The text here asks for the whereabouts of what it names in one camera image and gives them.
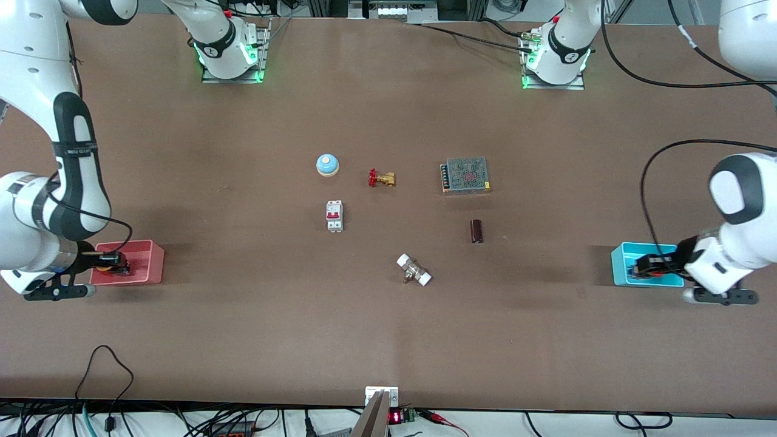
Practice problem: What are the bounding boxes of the black box red buttons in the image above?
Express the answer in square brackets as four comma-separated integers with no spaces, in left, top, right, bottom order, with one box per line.
[211,421,257,437]

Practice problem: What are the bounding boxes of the cyan plastic bin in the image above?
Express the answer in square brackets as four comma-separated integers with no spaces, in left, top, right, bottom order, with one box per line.
[611,242,685,288]

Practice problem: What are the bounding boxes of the pink plastic bin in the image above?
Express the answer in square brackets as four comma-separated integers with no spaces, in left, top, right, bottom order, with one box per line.
[90,239,165,286]

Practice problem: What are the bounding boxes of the metal mesh power supply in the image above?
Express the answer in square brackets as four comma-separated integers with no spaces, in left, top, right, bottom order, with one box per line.
[441,157,492,194]

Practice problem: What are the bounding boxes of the metal fitting white caps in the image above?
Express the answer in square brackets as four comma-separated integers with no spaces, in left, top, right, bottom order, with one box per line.
[396,253,433,287]

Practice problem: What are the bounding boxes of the red clip lead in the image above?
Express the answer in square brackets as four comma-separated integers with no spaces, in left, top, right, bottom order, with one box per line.
[418,410,470,437]

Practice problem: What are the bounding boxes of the white power strip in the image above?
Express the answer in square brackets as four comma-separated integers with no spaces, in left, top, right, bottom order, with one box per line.
[348,0,439,25]

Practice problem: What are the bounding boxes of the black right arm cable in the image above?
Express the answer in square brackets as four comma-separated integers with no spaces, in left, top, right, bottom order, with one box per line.
[46,175,134,268]

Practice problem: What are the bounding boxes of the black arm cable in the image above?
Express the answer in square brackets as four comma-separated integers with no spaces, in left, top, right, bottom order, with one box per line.
[640,138,777,260]
[46,175,134,268]

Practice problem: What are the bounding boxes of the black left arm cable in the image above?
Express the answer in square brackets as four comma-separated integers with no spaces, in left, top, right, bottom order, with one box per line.
[640,138,777,260]

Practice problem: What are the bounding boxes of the thin black looped cable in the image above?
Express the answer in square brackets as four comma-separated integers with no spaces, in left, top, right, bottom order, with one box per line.
[75,345,135,433]

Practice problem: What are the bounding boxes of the black coiled cable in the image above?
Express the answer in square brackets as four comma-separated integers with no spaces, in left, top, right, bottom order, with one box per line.
[615,412,674,431]

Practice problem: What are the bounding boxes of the long black cable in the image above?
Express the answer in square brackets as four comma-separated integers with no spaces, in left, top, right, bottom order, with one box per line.
[600,0,777,92]

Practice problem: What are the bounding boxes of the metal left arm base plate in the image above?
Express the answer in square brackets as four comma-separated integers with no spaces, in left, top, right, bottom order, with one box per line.
[520,32,587,91]

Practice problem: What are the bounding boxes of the black cable white tag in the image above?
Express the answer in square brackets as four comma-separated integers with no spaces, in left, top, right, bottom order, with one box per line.
[667,0,777,98]

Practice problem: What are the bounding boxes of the aluminium frame profile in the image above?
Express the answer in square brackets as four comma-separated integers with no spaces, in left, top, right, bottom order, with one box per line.
[680,0,723,26]

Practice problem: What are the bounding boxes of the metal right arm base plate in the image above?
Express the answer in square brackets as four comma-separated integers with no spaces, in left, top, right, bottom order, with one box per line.
[202,17,271,84]

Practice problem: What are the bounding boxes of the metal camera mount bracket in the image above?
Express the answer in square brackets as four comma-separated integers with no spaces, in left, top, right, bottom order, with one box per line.
[365,386,399,408]

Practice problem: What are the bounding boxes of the black base cable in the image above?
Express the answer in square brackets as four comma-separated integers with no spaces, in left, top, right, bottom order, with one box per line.
[418,18,536,54]

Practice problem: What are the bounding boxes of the grey camera pole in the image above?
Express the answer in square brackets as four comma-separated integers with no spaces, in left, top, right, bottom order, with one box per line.
[350,390,390,437]

